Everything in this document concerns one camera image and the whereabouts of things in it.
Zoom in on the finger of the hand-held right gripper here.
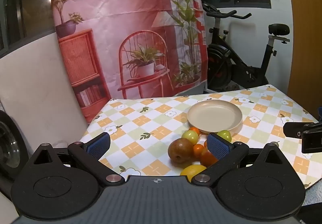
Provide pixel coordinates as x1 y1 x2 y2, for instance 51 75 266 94
283 121 322 139
301 132 322 154

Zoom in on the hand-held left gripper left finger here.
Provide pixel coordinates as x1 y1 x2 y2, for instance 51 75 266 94
25 132 126 186

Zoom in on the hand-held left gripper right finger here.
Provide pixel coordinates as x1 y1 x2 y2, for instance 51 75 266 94
192 132 295 186

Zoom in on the green apple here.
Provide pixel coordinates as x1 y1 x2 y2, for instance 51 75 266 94
182 130 200 144
217 130 232 143

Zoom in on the large orange persimmon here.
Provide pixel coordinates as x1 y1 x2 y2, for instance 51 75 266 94
200 150 219 167

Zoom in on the beige plate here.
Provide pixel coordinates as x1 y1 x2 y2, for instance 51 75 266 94
187 100 243 134

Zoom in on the yellow lemon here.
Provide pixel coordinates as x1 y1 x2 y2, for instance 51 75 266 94
180 164 207 182

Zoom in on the red-brown apple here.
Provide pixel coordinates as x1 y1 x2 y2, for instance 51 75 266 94
168 138 195 163

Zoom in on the checkered floral tablecloth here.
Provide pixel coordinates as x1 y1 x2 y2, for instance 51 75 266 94
80 84 320 189

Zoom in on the brown wooden door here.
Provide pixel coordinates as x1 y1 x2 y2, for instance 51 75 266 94
287 0 322 119

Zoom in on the black exercise bike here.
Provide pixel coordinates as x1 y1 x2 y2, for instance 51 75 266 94
201 3 291 92

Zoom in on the washing machine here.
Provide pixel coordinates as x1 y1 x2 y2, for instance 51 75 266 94
0 110 29 189

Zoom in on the pink printed backdrop cloth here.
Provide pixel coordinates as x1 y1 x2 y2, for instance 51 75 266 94
49 0 208 124

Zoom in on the dark framed window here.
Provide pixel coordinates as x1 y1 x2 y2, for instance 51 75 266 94
0 0 56 57

